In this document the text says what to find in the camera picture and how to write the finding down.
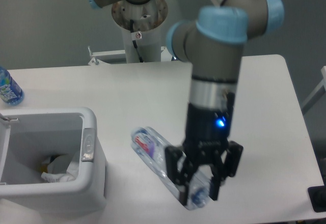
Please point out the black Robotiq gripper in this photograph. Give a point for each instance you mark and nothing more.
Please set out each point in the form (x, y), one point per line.
(206, 138)

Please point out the crushed clear plastic water bottle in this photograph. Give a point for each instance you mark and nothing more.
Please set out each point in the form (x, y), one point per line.
(150, 147)

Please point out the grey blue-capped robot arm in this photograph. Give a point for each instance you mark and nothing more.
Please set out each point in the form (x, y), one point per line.
(213, 44)

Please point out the trash inside the can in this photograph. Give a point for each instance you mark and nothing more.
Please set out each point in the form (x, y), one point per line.
(55, 164)

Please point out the white plastic trash can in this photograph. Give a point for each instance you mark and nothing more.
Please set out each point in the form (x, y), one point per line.
(29, 136)

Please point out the black clamp at table edge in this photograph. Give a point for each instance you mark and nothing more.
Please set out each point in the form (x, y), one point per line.
(317, 198)

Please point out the blue labelled drink bottle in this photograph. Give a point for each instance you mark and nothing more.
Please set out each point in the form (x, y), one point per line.
(11, 93)

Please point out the white pedestal base frame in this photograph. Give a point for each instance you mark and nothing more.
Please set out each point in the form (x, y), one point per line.
(119, 57)

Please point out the white frame at right edge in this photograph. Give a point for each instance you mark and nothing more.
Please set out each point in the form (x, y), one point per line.
(315, 95)

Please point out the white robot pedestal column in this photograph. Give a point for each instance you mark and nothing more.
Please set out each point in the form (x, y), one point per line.
(140, 26)

